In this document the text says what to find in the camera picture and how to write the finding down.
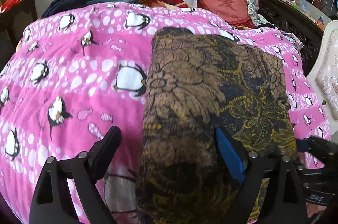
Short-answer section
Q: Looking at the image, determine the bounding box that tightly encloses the pink penguin print blanket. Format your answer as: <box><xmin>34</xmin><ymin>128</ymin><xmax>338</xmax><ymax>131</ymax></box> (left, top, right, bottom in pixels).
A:
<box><xmin>0</xmin><ymin>1</ymin><xmax>332</xmax><ymax>224</ymax></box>

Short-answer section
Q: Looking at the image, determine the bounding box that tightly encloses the cream ornate chair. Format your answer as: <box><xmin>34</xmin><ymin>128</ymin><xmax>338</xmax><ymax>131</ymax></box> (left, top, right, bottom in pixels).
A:
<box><xmin>306</xmin><ymin>20</ymin><xmax>338</xmax><ymax>119</ymax></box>

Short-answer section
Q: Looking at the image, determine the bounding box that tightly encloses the olive brown floral garment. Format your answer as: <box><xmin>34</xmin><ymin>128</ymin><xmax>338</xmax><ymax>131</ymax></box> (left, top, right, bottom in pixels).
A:
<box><xmin>136</xmin><ymin>26</ymin><xmax>300</xmax><ymax>224</ymax></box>

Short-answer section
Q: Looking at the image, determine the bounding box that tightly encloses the pale ruffled cloth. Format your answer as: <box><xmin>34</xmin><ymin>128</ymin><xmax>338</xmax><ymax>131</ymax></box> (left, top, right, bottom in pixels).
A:
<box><xmin>247</xmin><ymin>0</ymin><xmax>270</xmax><ymax>27</ymax></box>

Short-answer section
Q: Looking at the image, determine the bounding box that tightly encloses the clutter of small colourful things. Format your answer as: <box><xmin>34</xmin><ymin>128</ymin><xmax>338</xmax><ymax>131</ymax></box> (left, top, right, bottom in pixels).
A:
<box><xmin>275</xmin><ymin>0</ymin><xmax>326</xmax><ymax>29</ymax></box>

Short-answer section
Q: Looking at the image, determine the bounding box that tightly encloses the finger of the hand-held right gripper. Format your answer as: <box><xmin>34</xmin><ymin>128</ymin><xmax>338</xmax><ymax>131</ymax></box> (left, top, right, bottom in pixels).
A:
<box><xmin>297</xmin><ymin>136</ymin><xmax>338</xmax><ymax>161</ymax></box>

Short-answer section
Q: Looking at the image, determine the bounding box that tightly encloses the dark carved wooden headboard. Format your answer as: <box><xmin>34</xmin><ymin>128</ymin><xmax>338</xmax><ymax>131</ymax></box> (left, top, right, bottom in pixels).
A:
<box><xmin>252</xmin><ymin>0</ymin><xmax>325</xmax><ymax>76</ymax></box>

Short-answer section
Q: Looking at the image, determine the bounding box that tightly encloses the dark wooden side table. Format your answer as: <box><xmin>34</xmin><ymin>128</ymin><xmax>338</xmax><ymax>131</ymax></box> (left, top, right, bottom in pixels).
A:
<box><xmin>0</xmin><ymin>0</ymin><xmax>39</xmax><ymax>61</ymax></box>

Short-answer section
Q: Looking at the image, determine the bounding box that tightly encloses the red heart pillow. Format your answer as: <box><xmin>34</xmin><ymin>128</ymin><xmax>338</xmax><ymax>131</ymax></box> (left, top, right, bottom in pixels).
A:
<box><xmin>197</xmin><ymin>0</ymin><xmax>255</xmax><ymax>27</ymax></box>

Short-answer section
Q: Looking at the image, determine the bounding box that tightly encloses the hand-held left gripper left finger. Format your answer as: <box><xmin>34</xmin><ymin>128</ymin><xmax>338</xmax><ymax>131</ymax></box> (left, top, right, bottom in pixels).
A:
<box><xmin>29</xmin><ymin>126</ymin><xmax>122</xmax><ymax>224</ymax></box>

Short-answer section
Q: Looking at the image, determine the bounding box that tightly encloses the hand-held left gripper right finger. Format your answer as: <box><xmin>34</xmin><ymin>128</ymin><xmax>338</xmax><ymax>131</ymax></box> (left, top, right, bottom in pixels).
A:
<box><xmin>215</xmin><ymin>127</ymin><xmax>321</xmax><ymax>224</ymax></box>

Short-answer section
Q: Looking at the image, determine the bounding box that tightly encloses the red packet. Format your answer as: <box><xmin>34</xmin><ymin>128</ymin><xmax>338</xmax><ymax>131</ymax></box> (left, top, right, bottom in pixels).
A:
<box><xmin>0</xmin><ymin>0</ymin><xmax>33</xmax><ymax>13</ymax></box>

